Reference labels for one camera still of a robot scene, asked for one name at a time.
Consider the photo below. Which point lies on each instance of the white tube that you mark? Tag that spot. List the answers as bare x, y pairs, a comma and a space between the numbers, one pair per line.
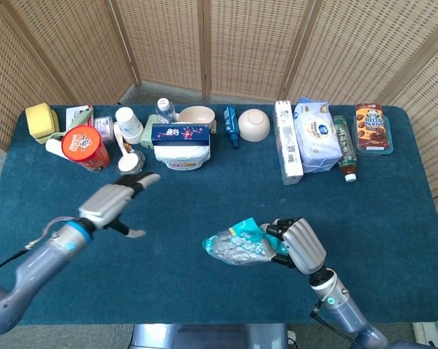
53, 147

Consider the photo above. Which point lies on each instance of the white spoon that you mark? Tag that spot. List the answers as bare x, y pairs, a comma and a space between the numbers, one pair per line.
120, 140

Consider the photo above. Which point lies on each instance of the green tea bottle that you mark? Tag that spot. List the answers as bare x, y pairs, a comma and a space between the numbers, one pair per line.
345, 145

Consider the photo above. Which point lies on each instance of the blue felt table cover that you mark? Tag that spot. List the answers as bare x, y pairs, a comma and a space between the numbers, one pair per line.
204, 203

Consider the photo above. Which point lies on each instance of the green white packet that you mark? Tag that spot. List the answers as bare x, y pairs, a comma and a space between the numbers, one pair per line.
77, 114

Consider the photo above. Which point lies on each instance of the beige bowl upside down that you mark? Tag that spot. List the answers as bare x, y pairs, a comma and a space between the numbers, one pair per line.
254, 125

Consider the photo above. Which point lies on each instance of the long white tissue box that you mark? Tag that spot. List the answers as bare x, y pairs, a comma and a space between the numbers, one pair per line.
288, 145

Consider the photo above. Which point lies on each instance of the white blue tissue pack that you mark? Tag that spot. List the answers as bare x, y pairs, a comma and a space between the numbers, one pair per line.
318, 134

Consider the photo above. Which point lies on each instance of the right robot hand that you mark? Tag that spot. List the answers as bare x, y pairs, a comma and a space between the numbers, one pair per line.
304, 243

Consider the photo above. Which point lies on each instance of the beige bowl upright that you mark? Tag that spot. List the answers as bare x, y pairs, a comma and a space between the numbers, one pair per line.
197, 115

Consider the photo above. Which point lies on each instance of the Hello Panda biscuit box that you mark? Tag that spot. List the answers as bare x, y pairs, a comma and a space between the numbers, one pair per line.
371, 125

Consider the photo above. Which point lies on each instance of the blue spray bottle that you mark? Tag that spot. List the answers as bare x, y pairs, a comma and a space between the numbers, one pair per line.
231, 125

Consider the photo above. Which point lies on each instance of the yellow sponge box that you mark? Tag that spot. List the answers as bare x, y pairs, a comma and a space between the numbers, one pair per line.
40, 118

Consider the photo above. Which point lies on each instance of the small purple plastic box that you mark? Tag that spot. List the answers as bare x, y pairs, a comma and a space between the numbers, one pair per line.
103, 127

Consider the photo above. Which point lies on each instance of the clear water bottle white cap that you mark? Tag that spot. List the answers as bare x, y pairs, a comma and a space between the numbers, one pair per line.
165, 111

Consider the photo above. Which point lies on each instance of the teal glass food container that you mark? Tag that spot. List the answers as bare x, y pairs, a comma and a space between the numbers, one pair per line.
373, 151

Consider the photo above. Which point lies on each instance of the teal transparent snack bag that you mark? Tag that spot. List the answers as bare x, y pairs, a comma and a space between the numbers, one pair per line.
237, 247

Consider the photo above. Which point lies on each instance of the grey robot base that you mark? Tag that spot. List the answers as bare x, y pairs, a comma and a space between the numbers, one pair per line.
211, 336

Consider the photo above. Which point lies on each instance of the red instant noodle cup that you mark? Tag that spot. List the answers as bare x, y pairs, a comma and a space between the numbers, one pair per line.
84, 145

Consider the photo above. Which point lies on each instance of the white detergent jug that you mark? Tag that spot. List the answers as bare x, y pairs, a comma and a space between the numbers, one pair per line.
182, 158

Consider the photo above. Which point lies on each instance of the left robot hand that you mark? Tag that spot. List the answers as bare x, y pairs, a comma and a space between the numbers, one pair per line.
106, 203

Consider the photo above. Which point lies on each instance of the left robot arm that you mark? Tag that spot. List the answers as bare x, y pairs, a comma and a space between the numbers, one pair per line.
40, 265

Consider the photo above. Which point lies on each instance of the wicker folding screen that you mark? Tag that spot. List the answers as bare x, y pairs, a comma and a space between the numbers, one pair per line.
240, 43

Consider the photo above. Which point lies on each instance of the navy blue rectangular box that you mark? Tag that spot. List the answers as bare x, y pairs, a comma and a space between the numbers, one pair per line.
180, 136

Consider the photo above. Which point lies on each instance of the pale green holder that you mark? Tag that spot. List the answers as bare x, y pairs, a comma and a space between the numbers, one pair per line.
147, 132

